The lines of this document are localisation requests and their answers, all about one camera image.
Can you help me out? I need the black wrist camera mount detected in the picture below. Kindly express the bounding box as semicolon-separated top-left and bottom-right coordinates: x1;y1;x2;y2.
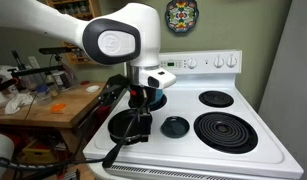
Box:
97;74;131;107

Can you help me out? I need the black stereo camera bar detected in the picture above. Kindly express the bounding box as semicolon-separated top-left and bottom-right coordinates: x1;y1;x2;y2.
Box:
38;46;81;55

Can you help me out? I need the large black coil burner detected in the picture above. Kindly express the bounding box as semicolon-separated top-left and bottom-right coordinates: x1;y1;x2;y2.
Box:
193;111;259;155

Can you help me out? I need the orange object on table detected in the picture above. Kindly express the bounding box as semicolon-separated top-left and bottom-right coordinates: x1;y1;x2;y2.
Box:
50;102;67;114

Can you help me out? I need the white electric stove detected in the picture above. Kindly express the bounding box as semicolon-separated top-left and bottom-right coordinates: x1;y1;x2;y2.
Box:
82;49;305;180

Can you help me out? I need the yellow box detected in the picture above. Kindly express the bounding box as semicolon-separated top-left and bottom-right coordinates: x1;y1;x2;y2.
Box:
21;141;59;164

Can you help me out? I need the small black pot lid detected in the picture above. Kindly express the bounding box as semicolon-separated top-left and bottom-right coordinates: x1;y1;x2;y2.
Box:
160;115;191;139

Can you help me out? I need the black burner under kettle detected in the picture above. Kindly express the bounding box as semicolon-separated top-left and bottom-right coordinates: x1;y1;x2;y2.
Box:
148;94;168;112

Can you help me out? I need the black cable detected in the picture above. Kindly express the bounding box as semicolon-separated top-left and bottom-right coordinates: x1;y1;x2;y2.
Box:
0;99;109;172

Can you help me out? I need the colourful decorative wall plate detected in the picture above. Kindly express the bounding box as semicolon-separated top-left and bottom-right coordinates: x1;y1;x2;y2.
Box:
164;0;200;34

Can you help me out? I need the black camera stand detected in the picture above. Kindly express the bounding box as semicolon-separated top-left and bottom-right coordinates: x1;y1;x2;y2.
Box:
7;49;66;88

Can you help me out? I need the clear jar with blue lid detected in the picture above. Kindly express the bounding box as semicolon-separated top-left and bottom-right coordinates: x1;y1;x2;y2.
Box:
36;83;54;105

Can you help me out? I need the wooden spice shelf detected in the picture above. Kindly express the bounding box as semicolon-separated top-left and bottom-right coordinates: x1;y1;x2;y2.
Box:
61;40;95;65
44;0;102;22

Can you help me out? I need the white burner knob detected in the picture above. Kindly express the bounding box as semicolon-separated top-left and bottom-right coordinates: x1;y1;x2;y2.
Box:
225;54;238;69
213;55;225;69

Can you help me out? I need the small black coil burner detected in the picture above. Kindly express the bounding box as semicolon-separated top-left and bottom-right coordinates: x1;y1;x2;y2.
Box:
198;90;235;109

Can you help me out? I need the crumpled white cloth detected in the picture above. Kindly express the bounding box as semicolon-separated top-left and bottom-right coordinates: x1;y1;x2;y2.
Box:
4;92;35;116

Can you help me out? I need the white bucket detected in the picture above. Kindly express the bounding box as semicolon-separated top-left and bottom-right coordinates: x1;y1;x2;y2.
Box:
0;132;16;180

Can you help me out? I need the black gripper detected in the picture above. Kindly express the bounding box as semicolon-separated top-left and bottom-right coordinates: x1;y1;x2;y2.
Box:
127;83;154;144

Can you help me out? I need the white oven temperature knob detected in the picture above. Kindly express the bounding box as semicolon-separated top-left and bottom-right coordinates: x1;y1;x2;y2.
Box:
186;57;199;70

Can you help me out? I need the black frying pan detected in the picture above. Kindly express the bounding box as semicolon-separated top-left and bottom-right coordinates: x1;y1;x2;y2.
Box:
101;108;151;169

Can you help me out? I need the small white dish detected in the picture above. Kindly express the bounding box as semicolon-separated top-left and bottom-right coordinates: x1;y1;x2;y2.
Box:
85;84;101;94

